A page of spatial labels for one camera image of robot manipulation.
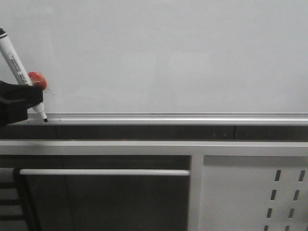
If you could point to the white metal whiteboard stand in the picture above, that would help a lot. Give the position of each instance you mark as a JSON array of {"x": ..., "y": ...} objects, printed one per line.
[{"x": 235, "y": 185}]

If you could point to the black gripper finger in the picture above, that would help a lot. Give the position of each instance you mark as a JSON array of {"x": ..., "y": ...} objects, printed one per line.
[
  {"x": 12, "y": 111},
  {"x": 19, "y": 96}
]

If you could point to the white whiteboard marker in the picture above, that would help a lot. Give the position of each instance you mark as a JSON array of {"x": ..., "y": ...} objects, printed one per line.
[{"x": 12, "y": 59}]

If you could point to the red magnet taped to marker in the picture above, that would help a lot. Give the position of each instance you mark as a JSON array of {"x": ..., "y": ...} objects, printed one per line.
[{"x": 38, "y": 79}]

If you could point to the dark slatted chair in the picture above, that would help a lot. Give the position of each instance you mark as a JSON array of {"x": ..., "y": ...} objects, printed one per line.
[{"x": 13, "y": 217}]

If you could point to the white whiteboard with aluminium frame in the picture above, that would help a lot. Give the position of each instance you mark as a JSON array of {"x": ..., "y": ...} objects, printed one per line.
[{"x": 238, "y": 62}]

